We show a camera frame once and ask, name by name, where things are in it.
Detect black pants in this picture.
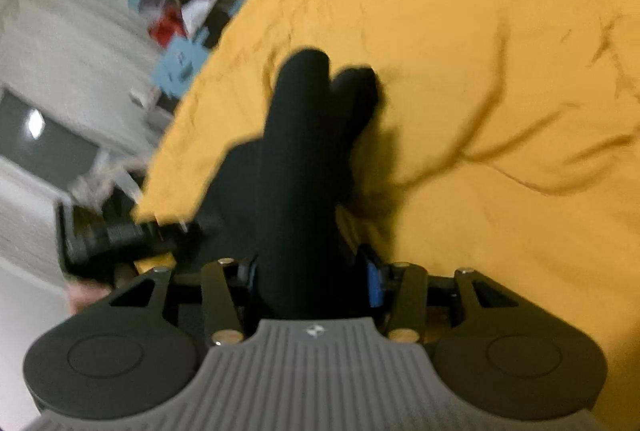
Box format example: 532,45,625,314
198,49,381,321

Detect person left hand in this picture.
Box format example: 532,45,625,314
66,281,112,315

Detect blue smiley chair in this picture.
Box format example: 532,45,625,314
152,27,209,99

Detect white curtain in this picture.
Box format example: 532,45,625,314
1,0,160,289

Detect red bag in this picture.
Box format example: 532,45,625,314
148,6,188,49

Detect yellow quilted bed cover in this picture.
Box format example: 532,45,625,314
136,0,639,430

